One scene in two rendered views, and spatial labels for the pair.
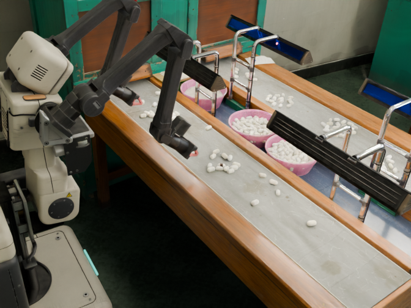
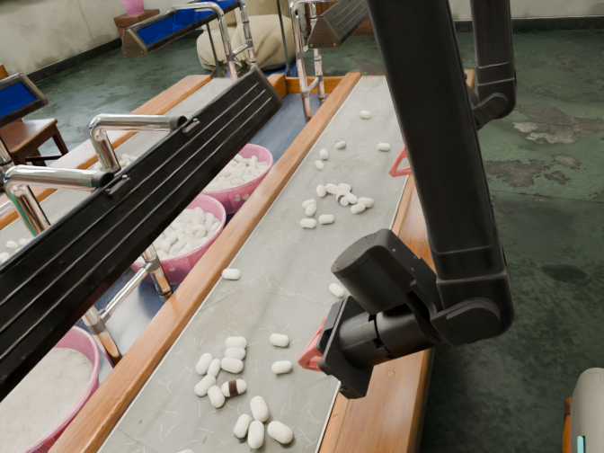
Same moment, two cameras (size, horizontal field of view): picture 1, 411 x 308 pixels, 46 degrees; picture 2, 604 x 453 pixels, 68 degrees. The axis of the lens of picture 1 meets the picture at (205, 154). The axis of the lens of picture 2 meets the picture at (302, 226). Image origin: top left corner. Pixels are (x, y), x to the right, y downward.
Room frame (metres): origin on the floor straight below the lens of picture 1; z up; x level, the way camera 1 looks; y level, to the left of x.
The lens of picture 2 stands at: (2.25, 0.67, 1.33)
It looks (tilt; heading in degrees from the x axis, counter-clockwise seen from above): 36 degrees down; 244
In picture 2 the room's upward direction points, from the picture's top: 9 degrees counter-clockwise
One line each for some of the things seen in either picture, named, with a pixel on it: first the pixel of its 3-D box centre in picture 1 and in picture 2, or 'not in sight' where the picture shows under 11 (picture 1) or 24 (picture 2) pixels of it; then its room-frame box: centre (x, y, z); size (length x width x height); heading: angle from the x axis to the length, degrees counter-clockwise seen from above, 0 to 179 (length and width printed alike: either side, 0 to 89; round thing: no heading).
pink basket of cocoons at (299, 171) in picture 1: (292, 156); (228, 180); (1.92, -0.41, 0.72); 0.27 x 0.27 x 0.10
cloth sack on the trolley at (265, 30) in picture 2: not in sight; (262, 43); (0.55, -2.97, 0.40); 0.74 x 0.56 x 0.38; 34
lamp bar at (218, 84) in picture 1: (180, 58); (156, 177); (2.18, 0.15, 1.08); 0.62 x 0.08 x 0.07; 38
